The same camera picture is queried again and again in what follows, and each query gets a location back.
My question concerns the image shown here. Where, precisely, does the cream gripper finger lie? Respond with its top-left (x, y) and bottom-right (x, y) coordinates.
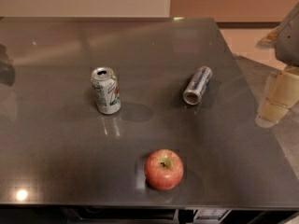
top-left (258, 66), bottom-right (299, 124)

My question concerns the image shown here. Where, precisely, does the silver blue redbull can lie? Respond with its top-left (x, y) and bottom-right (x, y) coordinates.
top-left (183, 66), bottom-right (212, 105)

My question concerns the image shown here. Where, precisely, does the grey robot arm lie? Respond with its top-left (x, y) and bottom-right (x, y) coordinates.
top-left (255, 4), bottom-right (299, 128)

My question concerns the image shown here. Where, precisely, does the white green soda can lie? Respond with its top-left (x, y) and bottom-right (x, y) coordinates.
top-left (91, 67), bottom-right (121, 115)

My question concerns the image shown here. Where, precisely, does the red apple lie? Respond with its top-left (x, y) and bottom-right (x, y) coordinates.
top-left (144, 149), bottom-right (184, 190)

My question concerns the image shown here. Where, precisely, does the microwave under table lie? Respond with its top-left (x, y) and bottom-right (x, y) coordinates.
top-left (62, 207), bottom-right (231, 224)

